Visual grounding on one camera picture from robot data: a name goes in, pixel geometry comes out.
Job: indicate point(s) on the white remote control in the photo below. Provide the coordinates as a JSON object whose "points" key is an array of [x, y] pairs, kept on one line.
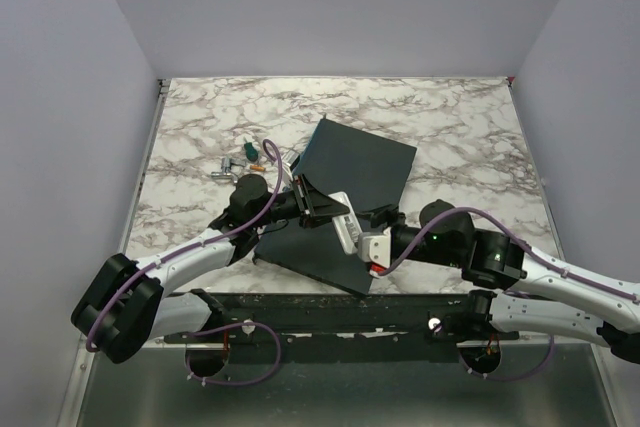
{"points": [[346, 226]]}

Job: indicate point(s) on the dark flat metal box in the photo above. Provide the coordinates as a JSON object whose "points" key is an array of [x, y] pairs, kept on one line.
{"points": [[371, 170]]}

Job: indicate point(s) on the chrome metal fitting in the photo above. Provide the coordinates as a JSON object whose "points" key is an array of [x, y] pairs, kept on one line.
{"points": [[226, 170]]}

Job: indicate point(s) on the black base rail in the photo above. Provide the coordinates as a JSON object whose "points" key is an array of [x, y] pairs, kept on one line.
{"points": [[300, 328]]}

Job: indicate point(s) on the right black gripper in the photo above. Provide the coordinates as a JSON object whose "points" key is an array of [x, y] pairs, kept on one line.
{"points": [[389, 212]]}

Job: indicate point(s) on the green handled screwdriver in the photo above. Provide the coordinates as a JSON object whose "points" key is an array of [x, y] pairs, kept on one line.
{"points": [[251, 152]]}

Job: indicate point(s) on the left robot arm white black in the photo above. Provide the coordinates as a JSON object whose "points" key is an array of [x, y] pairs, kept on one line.
{"points": [[180, 257]]}

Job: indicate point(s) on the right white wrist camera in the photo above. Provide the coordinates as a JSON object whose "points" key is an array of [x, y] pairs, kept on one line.
{"points": [[374, 249]]}

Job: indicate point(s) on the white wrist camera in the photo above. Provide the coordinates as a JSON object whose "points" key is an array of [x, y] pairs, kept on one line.
{"points": [[290, 160], [374, 249]]}

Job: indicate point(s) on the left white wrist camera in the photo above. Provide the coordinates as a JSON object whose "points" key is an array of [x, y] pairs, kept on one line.
{"points": [[290, 160]]}

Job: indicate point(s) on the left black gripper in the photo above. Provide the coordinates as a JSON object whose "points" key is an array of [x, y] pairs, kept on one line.
{"points": [[314, 208]]}

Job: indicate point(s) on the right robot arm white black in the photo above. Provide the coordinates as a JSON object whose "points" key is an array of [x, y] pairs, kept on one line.
{"points": [[519, 287]]}

